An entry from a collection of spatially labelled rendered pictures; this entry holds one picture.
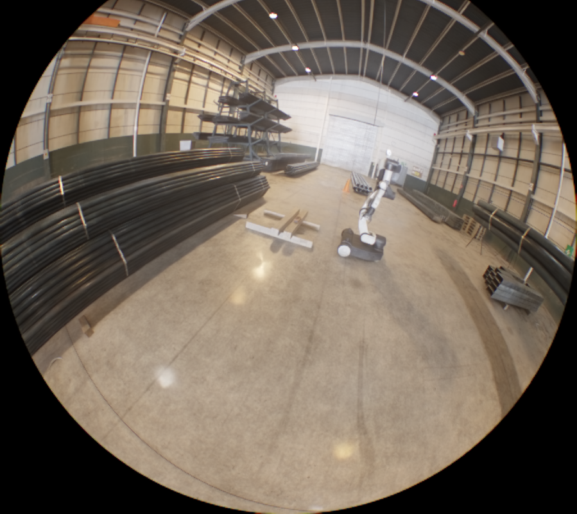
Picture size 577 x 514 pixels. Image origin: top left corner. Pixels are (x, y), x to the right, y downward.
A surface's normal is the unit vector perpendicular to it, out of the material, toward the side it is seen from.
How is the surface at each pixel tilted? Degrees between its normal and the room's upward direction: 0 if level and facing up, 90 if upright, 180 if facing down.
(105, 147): 90
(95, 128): 90
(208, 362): 0
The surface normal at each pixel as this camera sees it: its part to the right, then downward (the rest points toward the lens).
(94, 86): 0.93, 0.28
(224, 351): 0.16, -0.89
